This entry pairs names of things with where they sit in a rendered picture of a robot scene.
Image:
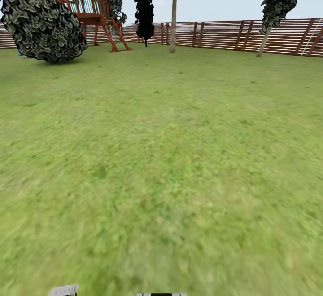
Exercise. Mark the bush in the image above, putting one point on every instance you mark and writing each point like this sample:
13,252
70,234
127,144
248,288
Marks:
44,29

